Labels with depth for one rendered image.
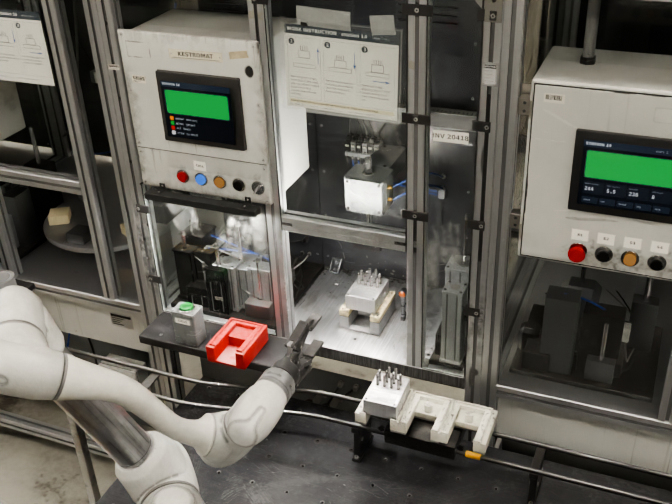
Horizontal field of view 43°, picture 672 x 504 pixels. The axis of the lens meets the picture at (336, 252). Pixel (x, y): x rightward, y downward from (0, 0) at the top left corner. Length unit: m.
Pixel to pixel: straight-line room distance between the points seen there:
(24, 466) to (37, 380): 1.97
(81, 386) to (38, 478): 1.87
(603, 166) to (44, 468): 2.57
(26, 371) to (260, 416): 0.52
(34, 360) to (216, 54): 0.92
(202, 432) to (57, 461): 1.71
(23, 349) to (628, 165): 1.34
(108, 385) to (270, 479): 0.78
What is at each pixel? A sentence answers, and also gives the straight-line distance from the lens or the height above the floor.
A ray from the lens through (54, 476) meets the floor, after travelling 3.69.
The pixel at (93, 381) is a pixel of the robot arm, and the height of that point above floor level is 1.34.
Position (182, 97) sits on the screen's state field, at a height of 1.67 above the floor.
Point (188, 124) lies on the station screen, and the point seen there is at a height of 1.59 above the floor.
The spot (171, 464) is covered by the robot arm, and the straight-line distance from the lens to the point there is 2.23.
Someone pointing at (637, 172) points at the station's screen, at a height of 1.62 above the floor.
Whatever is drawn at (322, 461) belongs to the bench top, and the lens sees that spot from 2.54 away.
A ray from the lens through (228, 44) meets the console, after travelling 2.24.
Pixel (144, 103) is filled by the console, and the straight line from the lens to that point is 2.45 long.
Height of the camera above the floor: 2.46
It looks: 31 degrees down
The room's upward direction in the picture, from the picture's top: 3 degrees counter-clockwise
